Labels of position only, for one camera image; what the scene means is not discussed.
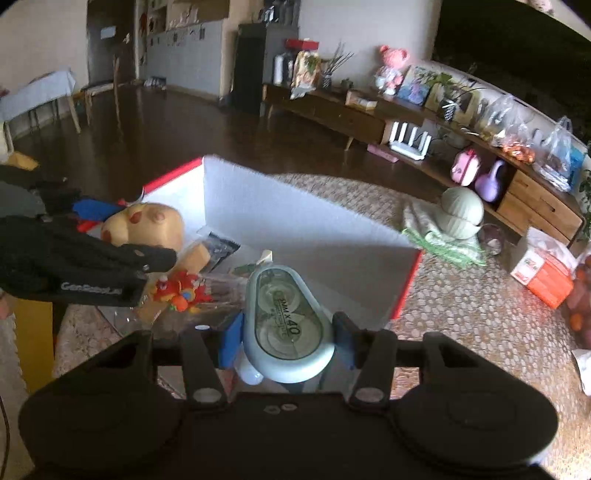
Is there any colourful picture frame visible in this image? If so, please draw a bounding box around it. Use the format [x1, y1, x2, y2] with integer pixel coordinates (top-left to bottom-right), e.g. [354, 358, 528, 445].
[397, 65, 437, 108]

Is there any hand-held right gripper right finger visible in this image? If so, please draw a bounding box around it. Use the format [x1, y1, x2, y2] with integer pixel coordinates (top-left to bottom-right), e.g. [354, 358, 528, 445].
[332, 311, 490, 411]

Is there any wooden photo frame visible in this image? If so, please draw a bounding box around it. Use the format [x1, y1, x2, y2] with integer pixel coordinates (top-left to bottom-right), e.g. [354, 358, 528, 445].
[425, 76, 483, 125]

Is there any vase with dry twigs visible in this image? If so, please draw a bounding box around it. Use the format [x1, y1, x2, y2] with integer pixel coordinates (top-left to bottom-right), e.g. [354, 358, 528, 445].
[321, 41, 354, 90]

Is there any yellow stool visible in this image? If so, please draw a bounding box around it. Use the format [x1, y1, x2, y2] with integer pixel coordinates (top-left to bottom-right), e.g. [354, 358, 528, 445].
[11, 295, 56, 393]

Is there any white router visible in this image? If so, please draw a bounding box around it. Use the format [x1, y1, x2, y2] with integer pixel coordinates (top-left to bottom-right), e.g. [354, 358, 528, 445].
[389, 121, 432, 161]

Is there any black flat television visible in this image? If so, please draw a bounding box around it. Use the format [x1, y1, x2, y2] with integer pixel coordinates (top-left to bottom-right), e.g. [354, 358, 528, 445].
[434, 0, 591, 139]

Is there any wooden chair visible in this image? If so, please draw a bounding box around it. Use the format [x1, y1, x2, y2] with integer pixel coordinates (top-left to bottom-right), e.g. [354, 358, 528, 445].
[74, 55, 123, 127]

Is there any flat pink tray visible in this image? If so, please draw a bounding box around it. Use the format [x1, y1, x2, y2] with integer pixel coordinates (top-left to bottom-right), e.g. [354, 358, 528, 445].
[367, 144, 400, 163]

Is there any wall cabinet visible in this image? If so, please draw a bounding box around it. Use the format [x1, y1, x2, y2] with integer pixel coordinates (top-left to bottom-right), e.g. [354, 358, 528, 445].
[136, 0, 232, 97]

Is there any floral paper bag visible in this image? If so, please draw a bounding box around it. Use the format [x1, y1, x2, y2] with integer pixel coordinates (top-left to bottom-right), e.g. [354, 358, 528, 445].
[291, 50, 323, 100]

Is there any tall potted plant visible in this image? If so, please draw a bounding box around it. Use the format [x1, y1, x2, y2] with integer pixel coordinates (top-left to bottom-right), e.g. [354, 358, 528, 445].
[575, 168, 591, 245]

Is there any purple vase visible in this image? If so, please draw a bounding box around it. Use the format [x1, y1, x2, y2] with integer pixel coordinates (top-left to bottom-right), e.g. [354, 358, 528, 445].
[475, 159, 506, 203]

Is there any small glass bowl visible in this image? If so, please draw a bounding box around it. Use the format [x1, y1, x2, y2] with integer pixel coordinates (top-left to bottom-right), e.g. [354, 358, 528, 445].
[478, 224, 507, 256]

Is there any blue packet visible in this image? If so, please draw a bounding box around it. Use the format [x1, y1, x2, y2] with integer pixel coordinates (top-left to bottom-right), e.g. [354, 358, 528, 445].
[569, 145, 589, 185]

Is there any folded green cloth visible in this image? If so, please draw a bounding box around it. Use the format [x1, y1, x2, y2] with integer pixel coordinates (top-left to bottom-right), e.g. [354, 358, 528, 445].
[402, 200, 488, 268]

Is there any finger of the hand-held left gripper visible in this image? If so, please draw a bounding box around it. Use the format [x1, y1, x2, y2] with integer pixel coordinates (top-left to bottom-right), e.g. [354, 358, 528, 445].
[119, 247, 178, 274]
[44, 184, 126, 221]

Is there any pink toy bag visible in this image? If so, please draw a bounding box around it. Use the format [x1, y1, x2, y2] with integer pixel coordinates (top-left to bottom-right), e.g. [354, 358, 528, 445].
[451, 148, 481, 186]

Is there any pink doll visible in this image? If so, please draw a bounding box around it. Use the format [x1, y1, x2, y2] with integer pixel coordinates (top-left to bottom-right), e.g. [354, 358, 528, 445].
[374, 45, 411, 96]

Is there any plant in striped vase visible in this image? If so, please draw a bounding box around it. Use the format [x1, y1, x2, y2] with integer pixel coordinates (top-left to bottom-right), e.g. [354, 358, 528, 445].
[427, 69, 485, 123]

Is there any black coffee machine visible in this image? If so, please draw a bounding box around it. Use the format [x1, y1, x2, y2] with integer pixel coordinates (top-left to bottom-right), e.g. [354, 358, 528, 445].
[261, 0, 298, 25]

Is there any yellow white carton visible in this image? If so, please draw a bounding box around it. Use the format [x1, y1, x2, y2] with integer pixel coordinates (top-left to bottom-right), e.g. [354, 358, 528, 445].
[345, 91, 378, 110]

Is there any yellow toy with red spots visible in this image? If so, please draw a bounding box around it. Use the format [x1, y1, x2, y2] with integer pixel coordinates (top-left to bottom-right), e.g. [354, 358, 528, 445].
[100, 202, 185, 250]

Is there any clear bag of oranges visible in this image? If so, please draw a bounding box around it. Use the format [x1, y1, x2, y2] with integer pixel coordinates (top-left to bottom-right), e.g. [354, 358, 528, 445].
[501, 117, 539, 164]

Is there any dark wooden door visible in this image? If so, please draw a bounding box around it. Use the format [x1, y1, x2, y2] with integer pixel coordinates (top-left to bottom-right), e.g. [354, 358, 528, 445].
[87, 0, 138, 86]

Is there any clear bag of yellow fruit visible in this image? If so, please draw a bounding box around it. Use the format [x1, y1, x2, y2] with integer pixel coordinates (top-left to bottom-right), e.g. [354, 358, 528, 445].
[475, 95, 515, 145]

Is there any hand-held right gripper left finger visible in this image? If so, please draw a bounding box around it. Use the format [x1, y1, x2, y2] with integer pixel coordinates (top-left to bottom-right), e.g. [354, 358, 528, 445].
[92, 314, 244, 411]

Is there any wooden television cabinet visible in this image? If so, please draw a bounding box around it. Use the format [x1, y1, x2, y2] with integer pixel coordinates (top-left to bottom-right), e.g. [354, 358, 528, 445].
[262, 82, 585, 245]

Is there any pale blue correction tape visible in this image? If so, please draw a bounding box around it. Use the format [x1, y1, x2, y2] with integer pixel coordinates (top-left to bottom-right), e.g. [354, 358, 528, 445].
[235, 249, 337, 386]

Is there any black snack packet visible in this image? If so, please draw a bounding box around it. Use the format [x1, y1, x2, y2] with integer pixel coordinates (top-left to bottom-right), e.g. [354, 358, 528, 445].
[205, 232, 241, 271]

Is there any plastic bag with dark contents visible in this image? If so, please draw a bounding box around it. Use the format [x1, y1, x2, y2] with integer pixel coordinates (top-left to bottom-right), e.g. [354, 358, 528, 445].
[536, 116, 575, 192]

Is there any table with light cloth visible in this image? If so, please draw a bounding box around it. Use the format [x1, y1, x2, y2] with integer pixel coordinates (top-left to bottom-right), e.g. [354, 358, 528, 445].
[0, 69, 77, 139]

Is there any orange white tissue box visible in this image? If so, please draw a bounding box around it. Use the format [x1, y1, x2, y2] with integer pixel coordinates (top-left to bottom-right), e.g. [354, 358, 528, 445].
[509, 227, 580, 309]

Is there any red cardboard box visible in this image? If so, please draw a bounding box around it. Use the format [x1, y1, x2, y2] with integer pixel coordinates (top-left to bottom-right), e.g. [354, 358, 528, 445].
[124, 156, 424, 330]

